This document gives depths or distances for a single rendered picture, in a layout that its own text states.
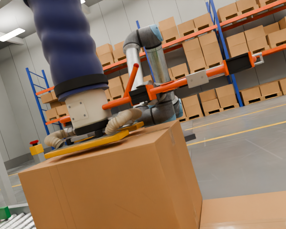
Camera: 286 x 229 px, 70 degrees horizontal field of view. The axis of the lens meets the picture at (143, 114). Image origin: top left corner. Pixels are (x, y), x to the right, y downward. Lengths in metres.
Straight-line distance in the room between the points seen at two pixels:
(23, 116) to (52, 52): 12.15
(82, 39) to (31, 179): 0.58
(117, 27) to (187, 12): 3.14
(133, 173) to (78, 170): 0.21
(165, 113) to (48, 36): 0.63
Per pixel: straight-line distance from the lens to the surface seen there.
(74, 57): 0.86
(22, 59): 12.90
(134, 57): 1.31
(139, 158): 0.64
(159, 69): 1.46
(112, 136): 0.72
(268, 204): 1.00
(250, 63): 0.75
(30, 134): 12.91
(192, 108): 8.01
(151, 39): 1.39
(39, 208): 0.98
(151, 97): 0.77
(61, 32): 0.90
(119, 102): 0.81
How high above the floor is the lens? 1.05
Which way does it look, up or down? 2 degrees down
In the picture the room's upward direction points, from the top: 17 degrees counter-clockwise
